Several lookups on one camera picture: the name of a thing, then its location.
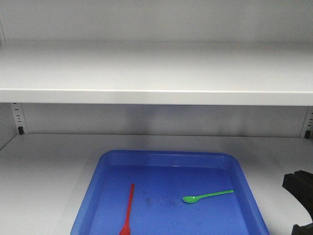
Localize grey cabinet shelf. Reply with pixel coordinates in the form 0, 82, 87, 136
0, 0, 313, 235

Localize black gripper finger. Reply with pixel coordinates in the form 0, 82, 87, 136
282, 170, 313, 235

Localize green plastic spoon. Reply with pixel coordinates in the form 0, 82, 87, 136
182, 190, 234, 204

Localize blue plastic tray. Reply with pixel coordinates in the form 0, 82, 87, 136
71, 150, 268, 235

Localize red plastic spoon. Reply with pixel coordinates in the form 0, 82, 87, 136
119, 184, 135, 235

